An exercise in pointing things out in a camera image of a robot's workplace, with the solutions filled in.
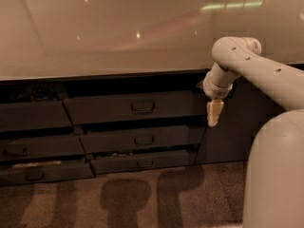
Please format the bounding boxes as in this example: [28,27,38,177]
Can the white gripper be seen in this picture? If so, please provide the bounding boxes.
[196,72,233,127]

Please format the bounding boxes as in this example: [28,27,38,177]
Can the dark grey drawer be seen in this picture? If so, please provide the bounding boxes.
[80,125,205,153]
[0,101,71,132]
[90,149,196,175]
[0,160,94,186]
[0,135,85,161]
[64,90,205,124]

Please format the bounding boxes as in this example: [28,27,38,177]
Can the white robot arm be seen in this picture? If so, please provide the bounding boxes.
[198,37,304,228]

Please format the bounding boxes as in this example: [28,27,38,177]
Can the objects in top left drawer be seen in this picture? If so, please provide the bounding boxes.
[9,85,54,103]

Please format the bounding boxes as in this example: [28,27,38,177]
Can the dark grey cabinet door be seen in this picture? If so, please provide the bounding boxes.
[196,78,284,164]

